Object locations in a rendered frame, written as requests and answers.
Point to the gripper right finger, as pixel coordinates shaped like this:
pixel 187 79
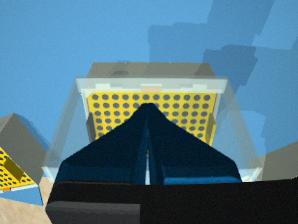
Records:
pixel 182 158

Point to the blue bench mat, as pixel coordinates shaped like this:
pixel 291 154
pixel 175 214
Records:
pixel 45 43

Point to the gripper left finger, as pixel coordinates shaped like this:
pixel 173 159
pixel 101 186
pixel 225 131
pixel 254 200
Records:
pixel 115 156

